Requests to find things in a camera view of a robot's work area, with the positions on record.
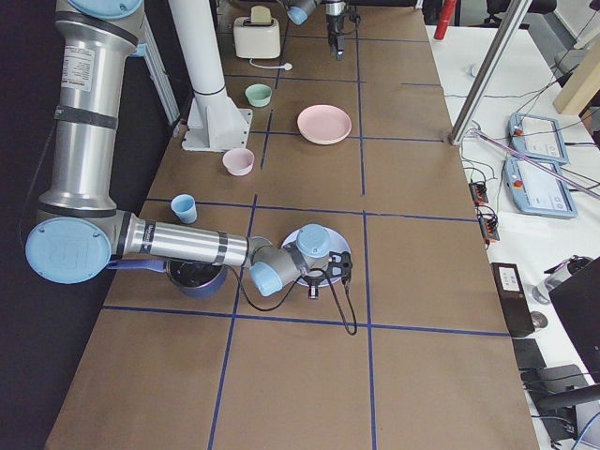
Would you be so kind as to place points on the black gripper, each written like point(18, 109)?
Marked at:
point(334, 22)
point(313, 282)

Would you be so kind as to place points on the blue plate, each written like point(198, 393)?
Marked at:
point(340, 241)

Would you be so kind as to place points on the pink plate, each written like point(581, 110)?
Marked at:
point(324, 124)

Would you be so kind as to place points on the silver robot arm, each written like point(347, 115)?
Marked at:
point(336, 14)
point(80, 230)

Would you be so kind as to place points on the bread slice in toaster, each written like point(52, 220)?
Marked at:
point(260, 16)

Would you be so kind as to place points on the cream white toaster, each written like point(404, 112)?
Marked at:
point(256, 40)

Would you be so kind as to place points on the green bowl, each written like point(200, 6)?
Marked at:
point(258, 95)

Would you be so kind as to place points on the red cylinder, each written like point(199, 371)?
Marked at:
point(446, 14)

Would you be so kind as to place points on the dark blue cooking pot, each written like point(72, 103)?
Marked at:
point(197, 279)

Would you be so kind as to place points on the pink bowl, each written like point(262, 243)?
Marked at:
point(238, 161)

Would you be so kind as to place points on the light blue cup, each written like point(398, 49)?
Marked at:
point(184, 207)

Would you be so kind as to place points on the black rectangular box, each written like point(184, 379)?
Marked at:
point(512, 298)

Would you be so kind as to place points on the lower teach pendant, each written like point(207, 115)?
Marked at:
point(536, 192)

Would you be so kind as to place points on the teach pendant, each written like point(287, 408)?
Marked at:
point(536, 192)
point(537, 137)

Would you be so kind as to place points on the upper teach pendant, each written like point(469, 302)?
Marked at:
point(537, 137)

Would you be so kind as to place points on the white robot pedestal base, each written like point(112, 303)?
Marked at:
point(214, 122)

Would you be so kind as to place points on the aluminium frame post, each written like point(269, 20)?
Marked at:
point(515, 14)

